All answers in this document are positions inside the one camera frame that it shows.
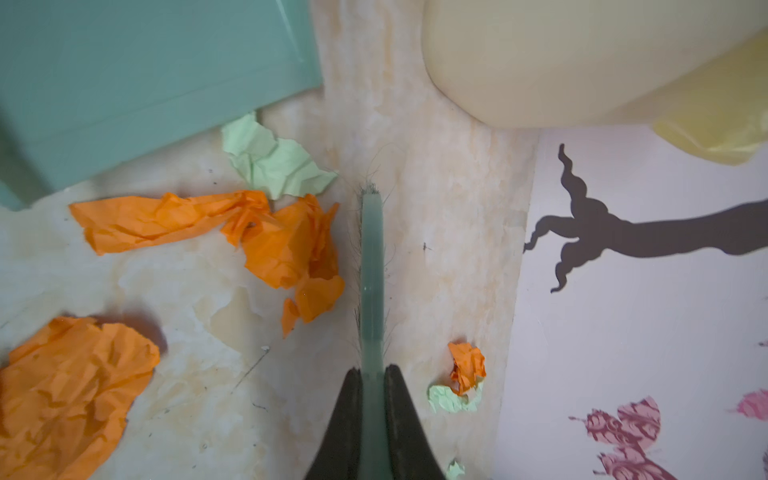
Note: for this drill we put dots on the green dustpan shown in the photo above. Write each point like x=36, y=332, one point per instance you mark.
x=88, y=85

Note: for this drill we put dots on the orange scrap mid table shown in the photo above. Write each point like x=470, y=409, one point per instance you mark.
x=288, y=248

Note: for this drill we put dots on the green hand brush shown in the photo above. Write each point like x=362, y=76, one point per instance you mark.
x=374, y=460

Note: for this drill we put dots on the green scrap centre back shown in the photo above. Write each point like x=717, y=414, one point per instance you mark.
x=443, y=398

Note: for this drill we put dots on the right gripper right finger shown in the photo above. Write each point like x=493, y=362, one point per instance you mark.
x=410, y=455

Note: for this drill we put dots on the orange scrap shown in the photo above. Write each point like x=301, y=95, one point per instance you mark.
x=65, y=396
x=468, y=367

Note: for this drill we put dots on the yellow bin liner bag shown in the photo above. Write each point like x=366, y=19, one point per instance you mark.
x=721, y=114

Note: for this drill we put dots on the green scrap mid table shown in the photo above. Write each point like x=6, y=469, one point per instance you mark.
x=275, y=166

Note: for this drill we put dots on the cream trash bin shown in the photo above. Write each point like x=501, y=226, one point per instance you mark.
x=539, y=64

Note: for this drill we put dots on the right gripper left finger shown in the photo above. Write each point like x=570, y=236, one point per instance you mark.
x=338, y=457

